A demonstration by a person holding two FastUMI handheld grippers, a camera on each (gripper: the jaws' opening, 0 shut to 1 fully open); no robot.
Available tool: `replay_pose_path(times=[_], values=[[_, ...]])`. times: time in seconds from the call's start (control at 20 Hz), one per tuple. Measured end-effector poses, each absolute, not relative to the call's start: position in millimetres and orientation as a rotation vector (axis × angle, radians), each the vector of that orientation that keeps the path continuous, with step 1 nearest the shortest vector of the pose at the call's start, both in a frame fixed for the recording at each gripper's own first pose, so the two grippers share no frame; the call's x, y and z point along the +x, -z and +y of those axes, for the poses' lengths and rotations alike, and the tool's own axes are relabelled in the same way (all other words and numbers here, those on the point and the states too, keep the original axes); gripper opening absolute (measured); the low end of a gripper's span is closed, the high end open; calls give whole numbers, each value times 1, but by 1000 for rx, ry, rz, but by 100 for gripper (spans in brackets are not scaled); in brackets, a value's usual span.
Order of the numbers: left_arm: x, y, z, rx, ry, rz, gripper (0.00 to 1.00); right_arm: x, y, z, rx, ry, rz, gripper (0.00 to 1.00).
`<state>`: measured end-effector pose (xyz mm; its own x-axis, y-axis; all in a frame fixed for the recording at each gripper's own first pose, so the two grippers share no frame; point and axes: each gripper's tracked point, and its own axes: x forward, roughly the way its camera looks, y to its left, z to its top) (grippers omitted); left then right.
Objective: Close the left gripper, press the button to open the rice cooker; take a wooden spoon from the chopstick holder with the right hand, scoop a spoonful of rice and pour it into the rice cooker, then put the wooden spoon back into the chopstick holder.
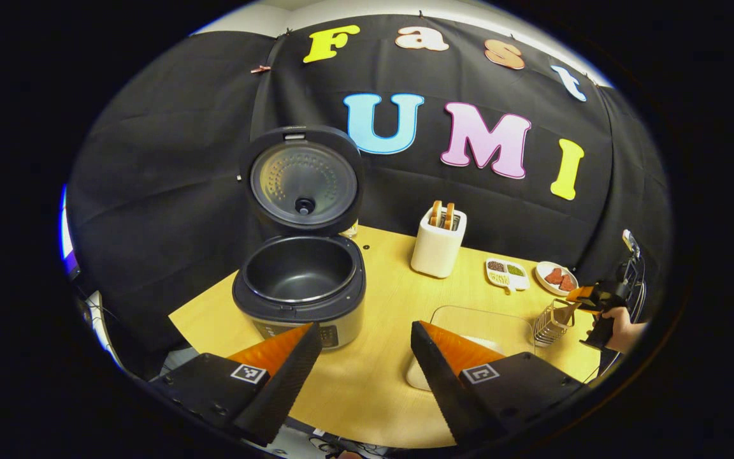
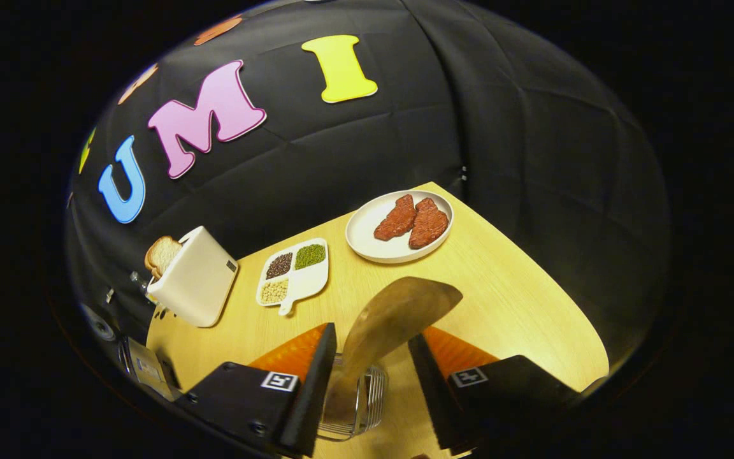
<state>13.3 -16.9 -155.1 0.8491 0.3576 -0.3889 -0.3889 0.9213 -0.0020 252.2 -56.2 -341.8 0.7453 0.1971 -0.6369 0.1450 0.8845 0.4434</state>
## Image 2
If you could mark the red meat piece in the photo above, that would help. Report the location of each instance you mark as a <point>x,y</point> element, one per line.
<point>397,218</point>
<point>429,223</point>

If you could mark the dark beans portion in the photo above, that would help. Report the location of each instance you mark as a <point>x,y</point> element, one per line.
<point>279,265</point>

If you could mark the white round plate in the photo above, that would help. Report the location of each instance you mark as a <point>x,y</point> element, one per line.
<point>367,236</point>

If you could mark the small glass bottle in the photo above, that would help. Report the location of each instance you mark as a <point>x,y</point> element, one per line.
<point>139,281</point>

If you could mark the black backdrop cloth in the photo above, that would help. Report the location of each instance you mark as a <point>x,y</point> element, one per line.
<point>341,146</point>

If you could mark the white divided dish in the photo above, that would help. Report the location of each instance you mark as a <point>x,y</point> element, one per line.
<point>311,280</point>

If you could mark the white toaster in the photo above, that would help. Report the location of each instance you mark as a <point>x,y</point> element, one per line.
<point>195,280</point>

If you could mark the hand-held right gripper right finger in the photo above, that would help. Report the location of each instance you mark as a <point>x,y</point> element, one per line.
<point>434,395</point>

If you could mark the green beans portion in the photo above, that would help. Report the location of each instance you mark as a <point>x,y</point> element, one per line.
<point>309,255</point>

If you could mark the pale soybeans portion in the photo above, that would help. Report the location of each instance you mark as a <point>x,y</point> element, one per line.
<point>273,291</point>

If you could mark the toasted bread slice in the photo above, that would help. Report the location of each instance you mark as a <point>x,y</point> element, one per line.
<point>162,254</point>

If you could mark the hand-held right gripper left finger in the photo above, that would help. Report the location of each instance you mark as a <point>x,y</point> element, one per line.
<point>306,408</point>

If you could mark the wooden spoon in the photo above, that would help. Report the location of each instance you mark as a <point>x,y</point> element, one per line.
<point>399,312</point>

